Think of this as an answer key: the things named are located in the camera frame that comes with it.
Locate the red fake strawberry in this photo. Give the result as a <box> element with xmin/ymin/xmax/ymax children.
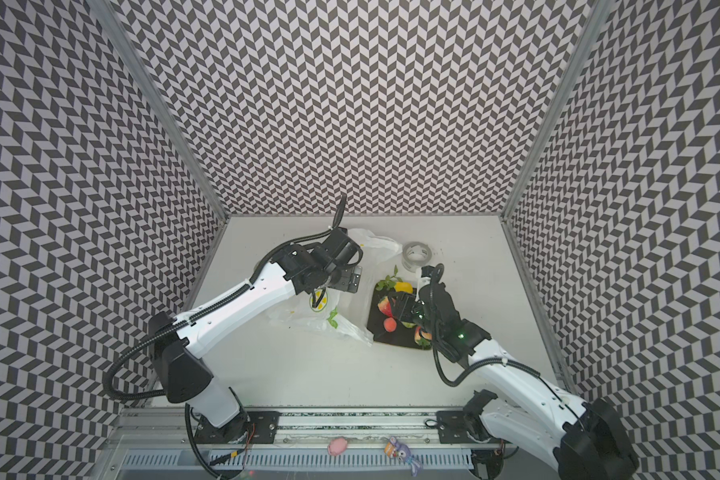
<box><xmin>414</xmin><ymin>327</ymin><xmax>432</xmax><ymax>350</ymax></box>

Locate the black square tray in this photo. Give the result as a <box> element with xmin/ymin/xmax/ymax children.
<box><xmin>366</xmin><ymin>291</ymin><xmax>425</xmax><ymax>350</ymax></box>

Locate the red yellow fake apple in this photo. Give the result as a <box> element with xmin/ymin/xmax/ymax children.
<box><xmin>377</xmin><ymin>296</ymin><xmax>396</xmax><ymax>318</ymax></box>

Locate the yellow fake pear with leaves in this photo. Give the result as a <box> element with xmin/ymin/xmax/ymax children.
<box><xmin>375</xmin><ymin>266</ymin><xmax>414</xmax><ymax>294</ymax></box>

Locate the aluminium corner post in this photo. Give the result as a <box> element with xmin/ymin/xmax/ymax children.
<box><xmin>86</xmin><ymin>0</ymin><xmax>229</xmax><ymax>222</ymax></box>
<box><xmin>501</xmin><ymin>0</ymin><xmax>615</xmax><ymax>224</ymax></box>

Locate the pink toy on rail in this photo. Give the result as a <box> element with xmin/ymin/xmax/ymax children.
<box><xmin>327</xmin><ymin>437</ymin><xmax>349</xmax><ymax>457</ymax></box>

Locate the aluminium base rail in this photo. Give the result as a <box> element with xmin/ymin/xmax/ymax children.
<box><xmin>107</xmin><ymin>406</ymin><xmax>553</xmax><ymax>451</ymax></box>

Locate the white lemon-print plastic bag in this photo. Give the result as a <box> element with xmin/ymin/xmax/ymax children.
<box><xmin>264</xmin><ymin>228</ymin><xmax>402</xmax><ymax>346</ymax></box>

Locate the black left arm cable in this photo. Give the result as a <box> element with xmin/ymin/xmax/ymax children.
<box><xmin>101</xmin><ymin>194</ymin><xmax>349</xmax><ymax>402</ymax></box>

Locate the aluminium corner post left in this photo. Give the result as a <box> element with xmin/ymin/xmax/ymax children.
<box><xmin>86</xmin><ymin>0</ymin><xmax>229</xmax><ymax>222</ymax></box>

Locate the purple octopus toy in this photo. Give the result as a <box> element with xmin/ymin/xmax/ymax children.
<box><xmin>384</xmin><ymin>436</ymin><xmax>423</xmax><ymax>477</ymax></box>

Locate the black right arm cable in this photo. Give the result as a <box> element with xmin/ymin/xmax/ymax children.
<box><xmin>425</xmin><ymin>263</ymin><xmax>544</xmax><ymax>389</ymax></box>

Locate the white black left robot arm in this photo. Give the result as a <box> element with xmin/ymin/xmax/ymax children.
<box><xmin>148</xmin><ymin>226</ymin><xmax>363</xmax><ymax>441</ymax></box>

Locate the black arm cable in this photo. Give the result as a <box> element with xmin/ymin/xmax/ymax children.
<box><xmin>425</xmin><ymin>263</ymin><xmax>544</xmax><ymax>389</ymax></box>
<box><xmin>101</xmin><ymin>194</ymin><xmax>349</xmax><ymax>402</ymax></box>

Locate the aluminium corner post right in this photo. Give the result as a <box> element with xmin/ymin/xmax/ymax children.
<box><xmin>501</xmin><ymin>0</ymin><xmax>615</xmax><ymax>224</ymax></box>

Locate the clear packing tape roll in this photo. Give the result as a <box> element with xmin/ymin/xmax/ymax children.
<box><xmin>401</xmin><ymin>241</ymin><xmax>432</xmax><ymax>272</ymax></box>

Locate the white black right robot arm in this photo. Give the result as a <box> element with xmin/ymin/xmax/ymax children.
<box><xmin>389</xmin><ymin>282</ymin><xmax>639</xmax><ymax>479</ymax></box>

